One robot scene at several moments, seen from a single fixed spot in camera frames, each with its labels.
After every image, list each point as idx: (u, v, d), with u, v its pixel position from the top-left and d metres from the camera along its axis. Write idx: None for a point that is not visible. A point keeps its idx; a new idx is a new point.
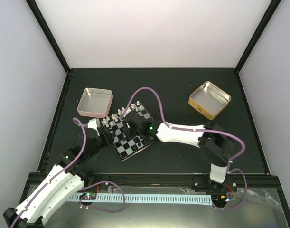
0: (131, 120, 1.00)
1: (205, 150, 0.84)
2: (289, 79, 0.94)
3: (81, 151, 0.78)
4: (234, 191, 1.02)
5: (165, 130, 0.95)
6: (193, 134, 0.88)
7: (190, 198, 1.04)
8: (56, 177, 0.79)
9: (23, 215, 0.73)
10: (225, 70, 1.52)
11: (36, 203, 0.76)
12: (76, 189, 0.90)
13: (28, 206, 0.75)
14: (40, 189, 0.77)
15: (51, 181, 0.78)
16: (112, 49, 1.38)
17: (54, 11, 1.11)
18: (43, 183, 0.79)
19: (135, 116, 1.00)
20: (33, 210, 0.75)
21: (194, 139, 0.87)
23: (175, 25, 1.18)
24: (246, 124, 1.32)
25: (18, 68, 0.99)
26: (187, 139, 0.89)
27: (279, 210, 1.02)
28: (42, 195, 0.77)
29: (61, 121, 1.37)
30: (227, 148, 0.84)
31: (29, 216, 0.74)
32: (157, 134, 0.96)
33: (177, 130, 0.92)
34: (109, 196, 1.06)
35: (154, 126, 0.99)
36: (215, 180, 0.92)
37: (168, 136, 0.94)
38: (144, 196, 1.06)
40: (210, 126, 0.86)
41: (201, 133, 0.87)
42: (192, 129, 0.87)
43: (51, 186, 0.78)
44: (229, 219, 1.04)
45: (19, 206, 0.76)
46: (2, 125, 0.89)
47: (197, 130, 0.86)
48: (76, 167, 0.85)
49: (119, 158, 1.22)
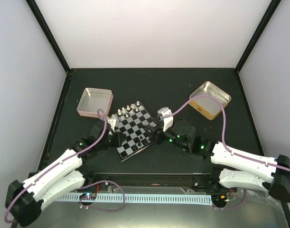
0: (186, 135, 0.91)
1: (275, 189, 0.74)
2: (289, 79, 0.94)
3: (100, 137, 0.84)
4: (234, 191, 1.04)
5: (223, 153, 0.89)
6: (263, 167, 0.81)
7: (190, 198, 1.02)
8: (68, 160, 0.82)
9: (30, 189, 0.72)
10: (225, 70, 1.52)
11: (45, 179, 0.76)
12: (75, 185, 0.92)
13: (37, 182, 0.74)
14: (51, 166, 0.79)
15: (63, 162, 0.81)
16: (111, 50, 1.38)
17: (54, 11, 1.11)
18: (55, 163, 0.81)
19: (191, 131, 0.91)
20: (41, 186, 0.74)
21: (265, 174, 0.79)
23: (175, 25, 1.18)
24: (245, 125, 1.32)
25: (18, 68, 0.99)
26: (251, 169, 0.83)
27: (279, 210, 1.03)
28: (51, 175, 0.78)
29: (61, 121, 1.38)
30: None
31: (36, 191, 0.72)
32: (212, 157, 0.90)
33: (239, 157, 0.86)
34: (109, 196, 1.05)
35: (205, 145, 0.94)
36: (223, 183, 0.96)
37: (226, 160, 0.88)
38: (144, 196, 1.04)
40: (284, 160, 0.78)
41: (275, 169, 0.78)
42: (263, 162, 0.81)
43: (61, 167, 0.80)
44: (229, 219, 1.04)
45: (26, 180, 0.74)
46: (2, 125, 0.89)
47: (270, 164, 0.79)
48: (87, 156, 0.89)
49: (119, 158, 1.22)
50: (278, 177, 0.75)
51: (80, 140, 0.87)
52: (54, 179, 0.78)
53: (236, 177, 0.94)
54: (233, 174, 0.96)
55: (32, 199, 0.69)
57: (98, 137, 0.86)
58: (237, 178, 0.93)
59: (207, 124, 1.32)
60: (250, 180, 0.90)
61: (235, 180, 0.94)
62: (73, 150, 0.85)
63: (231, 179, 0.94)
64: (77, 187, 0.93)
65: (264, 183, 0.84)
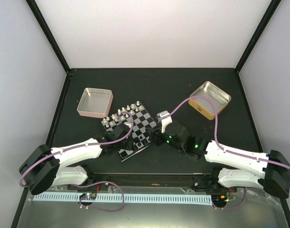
0: (177, 135, 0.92)
1: (268, 185, 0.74)
2: (289, 79, 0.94)
3: (124, 137, 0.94)
4: (234, 191, 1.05)
5: (216, 150, 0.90)
6: (255, 163, 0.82)
7: (190, 198, 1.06)
8: (91, 146, 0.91)
9: (56, 156, 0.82)
10: (225, 70, 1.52)
11: (70, 153, 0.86)
12: (79, 179, 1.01)
13: (63, 152, 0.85)
14: (77, 145, 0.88)
15: (88, 145, 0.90)
16: (111, 50, 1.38)
17: (54, 11, 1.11)
18: (80, 143, 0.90)
19: (182, 131, 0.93)
20: (66, 158, 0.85)
21: (257, 169, 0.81)
23: (175, 25, 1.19)
24: (245, 125, 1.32)
25: (19, 68, 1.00)
26: (244, 165, 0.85)
27: (279, 210, 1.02)
28: (75, 152, 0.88)
29: (61, 121, 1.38)
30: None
31: (62, 160, 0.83)
32: (206, 156, 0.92)
33: (230, 154, 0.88)
34: (110, 196, 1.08)
35: (199, 144, 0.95)
36: (222, 183, 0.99)
37: (218, 157, 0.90)
38: (144, 196, 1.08)
40: (275, 156, 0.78)
41: (266, 164, 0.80)
42: (254, 158, 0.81)
43: (84, 149, 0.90)
44: (229, 219, 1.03)
45: (54, 148, 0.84)
46: (2, 125, 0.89)
47: (261, 159, 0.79)
48: (105, 151, 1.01)
49: (119, 158, 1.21)
50: (269, 172, 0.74)
51: (104, 135, 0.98)
52: (75, 156, 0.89)
53: (234, 176, 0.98)
54: (231, 173, 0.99)
55: (57, 164, 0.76)
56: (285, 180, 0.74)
57: (120, 137, 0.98)
58: (234, 177, 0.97)
59: (207, 124, 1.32)
60: (247, 178, 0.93)
61: (234, 179, 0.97)
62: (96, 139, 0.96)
63: (229, 179, 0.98)
64: (77, 182, 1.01)
65: (259, 179, 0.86)
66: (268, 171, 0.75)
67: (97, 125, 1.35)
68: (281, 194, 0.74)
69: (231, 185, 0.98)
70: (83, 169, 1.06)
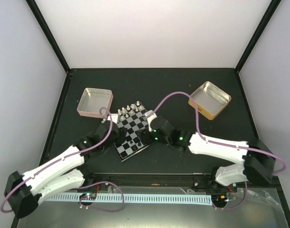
0: (160, 128, 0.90)
1: (248, 171, 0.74)
2: (289, 79, 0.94)
3: (105, 138, 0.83)
4: (234, 191, 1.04)
5: (199, 142, 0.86)
6: (235, 151, 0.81)
7: (190, 198, 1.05)
8: (70, 157, 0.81)
9: (28, 182, 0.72)
10: (225, 70, 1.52)
11: (45, 174, 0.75)
12: (74, 184, 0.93)
13: (36, 175, 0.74)
14: (52, 163, 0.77)
15: (65, 158, 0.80)
16: (111, 50, 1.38)
17: (54, 11, 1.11)
18: (56, 158, 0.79)
19: (165, 124, 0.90)
20: (41, 180, 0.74)
21: (237, 157, 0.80)
23: (175, 26, 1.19)
24: (245, 125, 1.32)
25: (18, 68, 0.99)
26: (225, 155, 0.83)
27: (279, 210, 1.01)
28: (51, 171, 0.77)
29: (61, 121, 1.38)
30: (271, 169, 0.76)
31: (34, 185, 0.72)
32: (190, 147, 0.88)
33: (213, 144, 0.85)
34: (109, 196, 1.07)
35: (184, 136, 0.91)
36: (219, 181, 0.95)
37: (201, 149, 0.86)
38: (144, 196, 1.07)
40: (256, 143, 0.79)
41: (246, 152, 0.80)
42: (234, 146, 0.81)
43: (62, 164, 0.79)
44: (228, 219, 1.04)
45: (26, 173, 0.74)
46: (2, 125, 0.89)
47: (241, 147, 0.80)
48: (89, 155, 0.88)
49: (119, 158, 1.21)
50: (249, 159, 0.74)
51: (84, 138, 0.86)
52: (53, 175, 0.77)
53: (226, 172, 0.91)
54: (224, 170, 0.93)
55: (30, 192, 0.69)
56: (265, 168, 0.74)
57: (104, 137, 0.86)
58: (226, 173, 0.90)
59: (207, 124, 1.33)
60: (235, 172, 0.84)
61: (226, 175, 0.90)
62: (76, 147, 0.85)
63: (223, 175, 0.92)
64: (76, 185, 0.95)
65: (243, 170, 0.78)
66: (247, 158, 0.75)
67: (97, 125, 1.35)
68: (262, 182, 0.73)
69: (228, 182, 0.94)
70: (78, 172, 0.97)
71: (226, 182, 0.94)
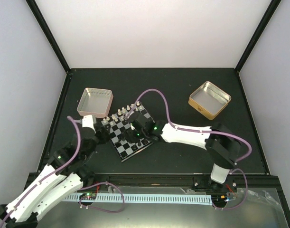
0: (135, 120, 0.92)
1: (212, 153, 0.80)
2: None
3: (77, 151, 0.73)
4: (234, 191, 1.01)
5: (170, 130, 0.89)
6: (199, 136, 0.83)
7: (190, 198, 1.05)
8: (46, 179, 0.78)
9: (12, 214, 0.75)
10: (224, 70, 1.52)
11: (25, 203, 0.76)
12: (73, 189, 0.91)
13: (17, 206, 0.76)
14: (29, 190, 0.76)
15: (41, 182, 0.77)
16: (111, 50, 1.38)
17: (54, 11, 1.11)
18: (32, 184, 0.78)
19: (139, 116, 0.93)
20: (23, 210, 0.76)
21: (201, 141, 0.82)
23: (174, 26, 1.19)
24: (245, 125, 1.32)
25: (18, 67, 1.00)
26: (193, 141, 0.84)
27: (279, 210, 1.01)
28: (30, 198, 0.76)
29: (61, 121, 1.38)
30: (235, 151, 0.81)
31: (18, 216, 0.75)
32: (162, 135, 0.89)
33: (182, 131, 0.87)
34: (109, 196, 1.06)
35: (158, 126, 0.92)
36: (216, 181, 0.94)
37: (173, 137, 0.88)
38: (144, 196, 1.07)
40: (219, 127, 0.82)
41: (209, 135, 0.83)
42: (198, 130, 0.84)
43: (40, 188, 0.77)
44: (228, 219, 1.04)
45: (9, 205, 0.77)
46: (2, 125, 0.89)
47: (204, 131, 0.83)
48: (68, 168, 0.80)
49: (119, 158, 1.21)
50: (211, 141, 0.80)
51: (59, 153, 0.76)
52: (35, 200, 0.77)
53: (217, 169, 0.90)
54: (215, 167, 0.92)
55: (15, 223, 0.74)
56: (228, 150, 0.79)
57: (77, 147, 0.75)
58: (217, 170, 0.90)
59: (207, 124, 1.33)
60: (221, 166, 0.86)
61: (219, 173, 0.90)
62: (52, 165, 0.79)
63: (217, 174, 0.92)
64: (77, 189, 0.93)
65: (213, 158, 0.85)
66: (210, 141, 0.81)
67: None
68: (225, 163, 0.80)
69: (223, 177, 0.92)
70: (72, 178, 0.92)
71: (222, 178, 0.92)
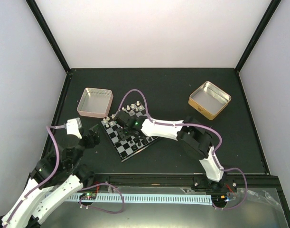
0: (117, 117, 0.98)
1: (184, 145, 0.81)
2: None
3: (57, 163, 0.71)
4: (234, 191, 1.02)
5: (148, 125, 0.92)
6: (172, 129, 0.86)
7: (190, 198, 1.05)
8: (31, 193, 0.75)
9: None
10: (224, 70, 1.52)
11: (16, 217, 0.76)
12: (73, 191, 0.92)
13: (10, 220, 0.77)
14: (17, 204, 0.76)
15: (26, 197, 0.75)
16: (111, 50, 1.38)
17: (53, 11, 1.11)
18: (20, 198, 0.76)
19: (121, 114, 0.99)
20: (15, 223, 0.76)
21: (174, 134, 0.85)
23: (174, 26, 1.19)
24: (245, 125, 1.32)
25: (19, 67, 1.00)
26: (167, 134, 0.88)
27: (279, 210, 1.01)
28: (20, 212, 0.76)
29: (61, 121, 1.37)
30: (207, 143, 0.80)
31: None
32: (141, 128, 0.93)
33: (158, 125, 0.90)
34: (109, 196, 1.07)
35: (139, 122, 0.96)
36: (212, 179, 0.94)
37: (150, 131, 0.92)
38: (144, 196, 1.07)
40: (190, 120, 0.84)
41: (181, 128, 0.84)
42: (172, 124, 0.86)
43: (27, 202, 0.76)
44: (228, 219, 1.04)
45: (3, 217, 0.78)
46: (2, 125, 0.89)
47: (177, 124, 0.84)
48: (52, 179, 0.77)
49: (119, 158, 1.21)
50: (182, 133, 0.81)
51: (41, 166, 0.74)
52: (25, 213, 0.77)
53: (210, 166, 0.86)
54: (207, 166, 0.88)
55: None
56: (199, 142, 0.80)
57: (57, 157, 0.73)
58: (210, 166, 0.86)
59: (207, 124, 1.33)
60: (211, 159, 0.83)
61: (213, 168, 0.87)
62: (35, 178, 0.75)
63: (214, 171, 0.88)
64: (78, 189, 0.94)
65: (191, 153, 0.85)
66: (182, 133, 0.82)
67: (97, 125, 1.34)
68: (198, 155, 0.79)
69: (218, 172, 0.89)
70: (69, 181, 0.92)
71: (217, 174, 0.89)
